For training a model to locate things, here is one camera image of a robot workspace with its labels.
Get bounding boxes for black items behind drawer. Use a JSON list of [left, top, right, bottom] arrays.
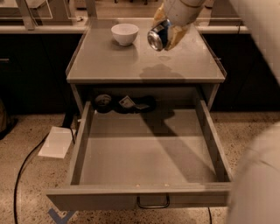
[[93, 94, 157, 114]]

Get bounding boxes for metal drawer handle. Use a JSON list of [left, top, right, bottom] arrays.
[[136, 194, 171, 209]]

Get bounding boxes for dark lab bench right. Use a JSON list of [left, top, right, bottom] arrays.
[[192, 0, 280, 113]]

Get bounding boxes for grey cabinet counter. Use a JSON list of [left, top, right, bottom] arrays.
[[66, 17, 228, 116]]

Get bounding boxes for dark lab bench left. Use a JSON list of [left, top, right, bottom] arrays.
[[0, 0, 83, 115]]

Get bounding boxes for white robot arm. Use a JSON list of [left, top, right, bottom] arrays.
[[153, 0, 280, 224]]

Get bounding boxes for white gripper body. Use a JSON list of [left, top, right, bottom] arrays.
[[164, 0, 206, 26]]

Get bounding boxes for white paper sheet on floor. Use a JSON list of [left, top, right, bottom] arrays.
[[38, 126, 76, 158]]

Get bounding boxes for grey open top drawer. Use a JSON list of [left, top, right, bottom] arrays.
[[46, 96, 232, 210]]

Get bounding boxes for dark lab bench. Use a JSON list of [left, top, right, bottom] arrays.
[[0, 0, 83, 115], [192, 0, 280, 113]]

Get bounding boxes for blue pepsi can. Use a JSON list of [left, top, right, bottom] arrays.
[[147, 19, 171, 52]]

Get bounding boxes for white ceramic bowl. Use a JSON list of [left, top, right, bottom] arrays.
[[111, 24, 139, 46]]

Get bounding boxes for black floor cable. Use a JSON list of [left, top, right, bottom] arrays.
[[13, 132, 51, 224]]

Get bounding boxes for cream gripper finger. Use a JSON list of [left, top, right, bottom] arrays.
[[153, 4, 165, 26], [164, 24, 190, 51]]

